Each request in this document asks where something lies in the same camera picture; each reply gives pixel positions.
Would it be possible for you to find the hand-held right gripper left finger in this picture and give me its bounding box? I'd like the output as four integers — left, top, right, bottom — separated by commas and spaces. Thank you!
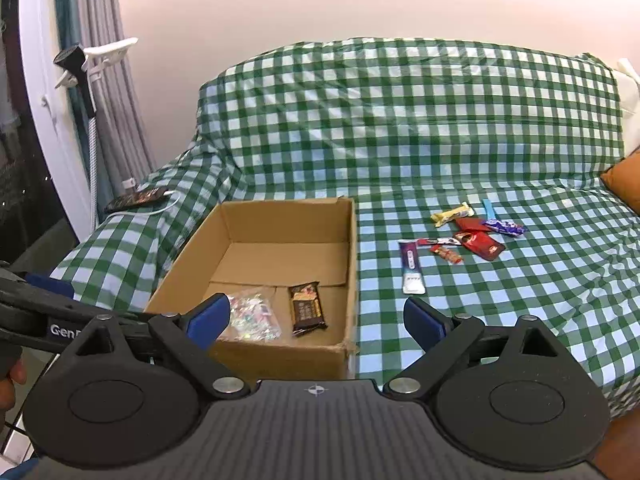
75, 294, 251, 401

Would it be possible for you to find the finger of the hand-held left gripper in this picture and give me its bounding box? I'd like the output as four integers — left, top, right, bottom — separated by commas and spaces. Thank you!
0, 260, 76, 308

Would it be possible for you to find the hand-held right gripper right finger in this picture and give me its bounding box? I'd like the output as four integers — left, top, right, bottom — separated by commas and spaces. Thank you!
382, 296, 566, 401

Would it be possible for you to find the long white purple packet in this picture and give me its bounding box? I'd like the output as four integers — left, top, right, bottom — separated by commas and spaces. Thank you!
398, 239, 427, 295

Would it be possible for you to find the dark red snack packet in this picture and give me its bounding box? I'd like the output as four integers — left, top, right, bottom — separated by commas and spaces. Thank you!
454, 230, 507, 261

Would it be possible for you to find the yellow snack bar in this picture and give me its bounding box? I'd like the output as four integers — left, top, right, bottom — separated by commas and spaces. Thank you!
431, 202, 474, 226

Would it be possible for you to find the cardboard box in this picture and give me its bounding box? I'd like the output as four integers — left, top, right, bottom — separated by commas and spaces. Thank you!
145, 196, 361, 381

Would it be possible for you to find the purple snack packet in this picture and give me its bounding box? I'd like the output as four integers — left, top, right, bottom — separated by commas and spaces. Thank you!
482, 217, 528, 237

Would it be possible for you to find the person's left hand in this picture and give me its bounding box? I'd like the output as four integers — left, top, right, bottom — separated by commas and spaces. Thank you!
0, 355, 28, 411

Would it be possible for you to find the clear bag of candies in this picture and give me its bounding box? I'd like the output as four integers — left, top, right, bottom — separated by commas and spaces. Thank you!
217, 285, 283, 343

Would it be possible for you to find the small orange candy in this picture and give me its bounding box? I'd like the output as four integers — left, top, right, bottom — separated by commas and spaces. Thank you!
431, 245, 465, 265

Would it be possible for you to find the brown chocolate bar packet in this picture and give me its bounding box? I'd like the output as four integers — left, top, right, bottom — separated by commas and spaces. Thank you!
288, 281, 328, 337

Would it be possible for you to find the black smartphone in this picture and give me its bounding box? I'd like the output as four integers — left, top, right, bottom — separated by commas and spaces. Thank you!
104, 186, 171, 213

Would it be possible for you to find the green checked cloth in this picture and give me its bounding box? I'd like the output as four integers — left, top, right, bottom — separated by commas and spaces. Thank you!
47, 37, 640, 418

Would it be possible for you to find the white hanger rack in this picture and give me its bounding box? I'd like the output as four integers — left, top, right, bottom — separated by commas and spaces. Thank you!
55, 37, 138, 90

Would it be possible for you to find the orange pillow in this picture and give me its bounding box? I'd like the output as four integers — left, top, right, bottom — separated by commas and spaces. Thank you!
600, 146, 640, 213

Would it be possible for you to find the grey curtain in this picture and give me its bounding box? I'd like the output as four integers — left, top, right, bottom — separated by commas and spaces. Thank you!
52, 0, 156, 211

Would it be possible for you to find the white pillow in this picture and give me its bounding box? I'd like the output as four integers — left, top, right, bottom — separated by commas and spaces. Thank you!
615, 57, 640, 126

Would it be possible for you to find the black handle tool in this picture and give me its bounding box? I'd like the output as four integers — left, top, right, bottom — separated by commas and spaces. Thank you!
53, 44, 97, 118

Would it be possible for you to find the white door frame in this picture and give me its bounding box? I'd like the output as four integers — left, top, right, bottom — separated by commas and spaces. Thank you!
17, 0, 96, 241

